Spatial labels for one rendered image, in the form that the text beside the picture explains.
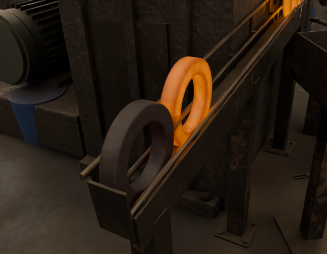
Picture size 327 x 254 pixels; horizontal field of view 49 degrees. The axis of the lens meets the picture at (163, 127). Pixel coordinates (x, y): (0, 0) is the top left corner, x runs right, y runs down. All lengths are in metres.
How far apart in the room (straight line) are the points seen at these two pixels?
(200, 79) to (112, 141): 0.31
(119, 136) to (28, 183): 1.28
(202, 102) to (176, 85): 0.15
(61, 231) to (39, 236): 0.08
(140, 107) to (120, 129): 0.05
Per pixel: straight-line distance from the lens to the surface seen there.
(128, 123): 0.55
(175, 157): 0.67
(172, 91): 0.67
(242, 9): 1.19
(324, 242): 1.44
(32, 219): 1.59
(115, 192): 0.55
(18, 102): 1.96
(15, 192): 1.76
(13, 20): 1.92
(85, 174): 0.59
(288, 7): 1.49
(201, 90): 0.80
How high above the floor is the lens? 1.02
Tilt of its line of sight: 30 degrees down
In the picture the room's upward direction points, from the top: 3 degrees counter-clockwise
